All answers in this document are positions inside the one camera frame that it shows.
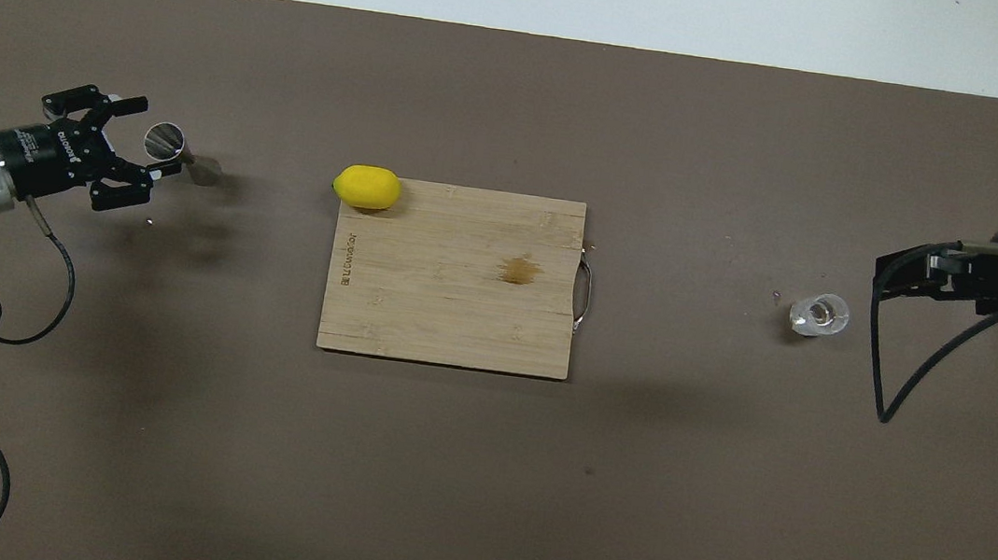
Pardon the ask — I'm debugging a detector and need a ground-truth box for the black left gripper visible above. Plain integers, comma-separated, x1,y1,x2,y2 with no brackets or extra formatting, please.
0,75,194,221

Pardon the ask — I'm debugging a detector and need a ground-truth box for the steel double jigger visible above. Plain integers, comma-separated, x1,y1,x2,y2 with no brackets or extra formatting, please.
139,119,228,189

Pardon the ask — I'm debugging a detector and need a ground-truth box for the small clear glass cup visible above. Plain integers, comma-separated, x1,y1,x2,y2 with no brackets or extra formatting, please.
785,289,853,343

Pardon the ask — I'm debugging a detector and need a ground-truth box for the yellow lemon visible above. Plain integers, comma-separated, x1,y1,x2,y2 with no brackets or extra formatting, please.
330,161,404,215

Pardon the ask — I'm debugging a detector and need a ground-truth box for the bamboo cutting board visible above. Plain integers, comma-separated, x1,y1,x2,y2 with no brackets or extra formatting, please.
315,172,605,384

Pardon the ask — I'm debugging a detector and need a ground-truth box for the brown table mat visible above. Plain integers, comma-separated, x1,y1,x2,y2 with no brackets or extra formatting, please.
0,0,998,560

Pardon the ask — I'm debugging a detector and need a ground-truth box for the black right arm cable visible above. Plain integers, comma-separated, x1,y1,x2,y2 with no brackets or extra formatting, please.
855,231,998,439

